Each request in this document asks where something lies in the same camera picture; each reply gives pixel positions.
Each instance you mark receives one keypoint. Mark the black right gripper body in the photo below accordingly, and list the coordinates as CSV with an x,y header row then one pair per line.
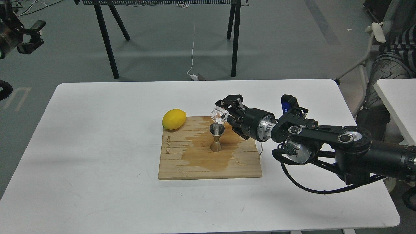
x,y
262,123

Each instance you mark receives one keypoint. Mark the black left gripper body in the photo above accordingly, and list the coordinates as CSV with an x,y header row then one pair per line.
x,y
8,39

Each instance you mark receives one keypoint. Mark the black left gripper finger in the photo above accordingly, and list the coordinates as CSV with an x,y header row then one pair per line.
x,y
35,37
9,20

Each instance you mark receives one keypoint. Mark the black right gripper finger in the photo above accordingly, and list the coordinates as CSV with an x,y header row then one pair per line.
x,y
234,105
242,127

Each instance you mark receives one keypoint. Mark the small clear glass cup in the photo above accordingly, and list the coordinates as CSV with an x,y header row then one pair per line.
x,y
219,115

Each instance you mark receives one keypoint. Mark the steel double jigger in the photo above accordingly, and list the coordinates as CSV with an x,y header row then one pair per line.
x,y
216,131

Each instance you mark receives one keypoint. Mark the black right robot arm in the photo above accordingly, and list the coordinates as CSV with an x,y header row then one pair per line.
x,y
348,151

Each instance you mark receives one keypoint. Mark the white charger plug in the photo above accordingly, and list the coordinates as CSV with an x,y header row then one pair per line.
x,y
194,77

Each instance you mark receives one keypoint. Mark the wooden cutting board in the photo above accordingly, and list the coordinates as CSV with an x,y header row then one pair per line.
x,y
186,154

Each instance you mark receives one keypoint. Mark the yellow lemon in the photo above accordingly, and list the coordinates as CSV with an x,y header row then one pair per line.
x,y
173,119

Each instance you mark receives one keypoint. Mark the white side table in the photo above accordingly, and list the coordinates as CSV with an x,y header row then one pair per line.
x,y
399,97

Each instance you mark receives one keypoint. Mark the seated person striped shirt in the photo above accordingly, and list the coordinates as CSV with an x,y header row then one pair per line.
x,y
395,61

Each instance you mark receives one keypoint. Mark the black metal frame table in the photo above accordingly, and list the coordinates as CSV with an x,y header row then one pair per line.
x,y
135,16

